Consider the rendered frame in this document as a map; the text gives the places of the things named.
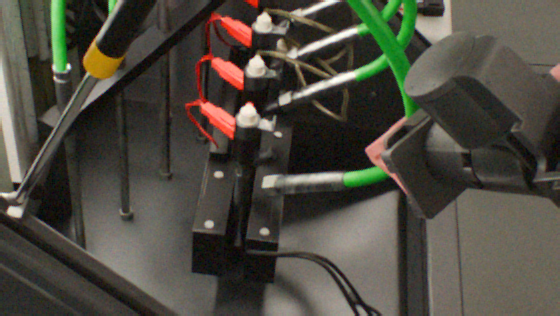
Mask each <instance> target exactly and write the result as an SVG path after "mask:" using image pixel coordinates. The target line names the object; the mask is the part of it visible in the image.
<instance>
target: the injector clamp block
mask: <svg viewBox="0 0 560 316"><path fill-rule="evenodd" d="M232 47H234V49H237V50H245V51H246V58H245V64H244V67H245V66H246V65H247V64H249V54H250V48H249V47H245V46H236V45H232ZM298 84H299V78H298V75H297V72H296V69H295V67H294V66H293V67H290V66H289V65H288V66H285V67H283V68H282V77H281V81H278V80H270V86H269V93H268V99H267V101H269V102H270V101H272V100H275V99H278V97H279V96H280V95H281V94H284V93H287V92H289V91H295V90H298ZM295 110H296V109H292V110H289V111H287V112H284V111H283V110H282V111H279V112H276V113H274V114H273V115H271V116H268V117H266V118H265V120H268V121H273V118H274V116H276V124H275V127H274V130H273V132H271V131H266V130H263V133H262V139H260V147H259V150H266V149H269V148H274V149H275V151H276V153H277V158H276V159H274V160H271V161H268V162H266V163H265V164H264V165H260V166H257V167H255V169H254V180H253V191H252V195H251V196H249V202H248V214H247V225H246V243H245V254H244V267H243V280H250V281H258V282H265V283H274V279H275V271H276V264H277V257H272V256H264V255H254V254H247V253H246V251H247V250H256V251H267V252H278V247H279V240H280V230H281V222H282V213H283V204H284V196H285V194H282V195H276V196H267V195H266V193H265V191H264V190H263V188H262V187H263V182H264V178H265V177H269V176H277V175H283V176H287V170H288V161H289V153H290V145H291V135H292V127H293V119H295ZM233 141H234V139H233V138H231V141H230V147H229V152H228V157H227V161H225V162H222V161H214V160H209V153H208V158H207V163H206V168H205V173H204V178H203V183H202V188H201V193H200V198H199V202H198V208H197V213H196V218H195V222H194V227H193V233H192V246H191V272H192V273H198V274H205V275H212V276H220V277H221V276H222V274H223V268H224V261H226V255H227V249H228V243H229V236H230V235H231V233H232V219H233V204H234V190H235V181H234V171H235V168H236V167H235V166H234V164H233Z"/></svg>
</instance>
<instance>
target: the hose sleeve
mask: <svg viewBox="0 0 560 316"><path fill-rule="evenodd" d="M346 173H350V172H348V171H334V172H326V173H313V174H301V175H300V174H296V175H287V176H280V177H278V179H277V181H276V188H277V191H278V192H279V193H280V194H294V193H305V192H320V191H340V190H349V189H351V187H346V186H345V184H344V175H345V174H346Z"/></svg>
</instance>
